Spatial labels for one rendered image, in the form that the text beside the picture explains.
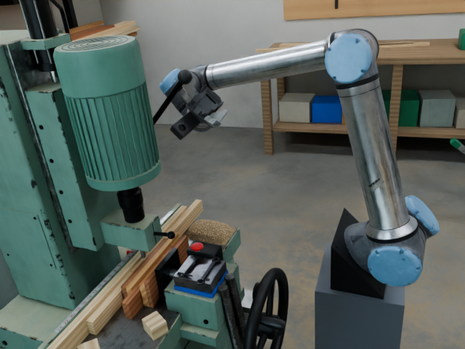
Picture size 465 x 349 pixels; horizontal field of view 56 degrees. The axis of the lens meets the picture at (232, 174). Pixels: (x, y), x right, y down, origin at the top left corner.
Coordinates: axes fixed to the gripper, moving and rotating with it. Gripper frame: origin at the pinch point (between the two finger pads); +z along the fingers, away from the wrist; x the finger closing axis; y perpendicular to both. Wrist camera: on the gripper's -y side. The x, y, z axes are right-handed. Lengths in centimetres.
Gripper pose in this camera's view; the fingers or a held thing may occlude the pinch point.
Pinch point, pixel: (196, 105)
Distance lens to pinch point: 116.3
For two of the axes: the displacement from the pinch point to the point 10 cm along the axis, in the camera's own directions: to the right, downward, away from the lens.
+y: 6.9, -7.2, 0.7
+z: 0.8, -0.2, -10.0
